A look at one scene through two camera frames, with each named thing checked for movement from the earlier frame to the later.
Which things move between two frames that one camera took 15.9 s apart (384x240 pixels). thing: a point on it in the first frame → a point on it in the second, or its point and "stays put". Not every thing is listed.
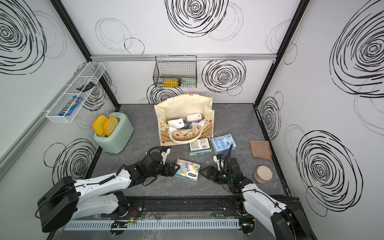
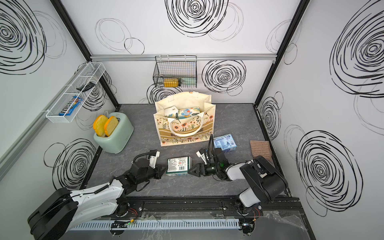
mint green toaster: (119, 137) stays put
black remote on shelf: (86, 86) stays put
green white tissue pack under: (200, 147) → (178, 166)
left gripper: (168, 172) → (159, 172)
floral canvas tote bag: (184, 117) stays put
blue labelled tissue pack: (221, 144) stays put
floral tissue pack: (187, 170) → (187, 112)
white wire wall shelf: (64, 110) stays put
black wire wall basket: (176, 71) stays put
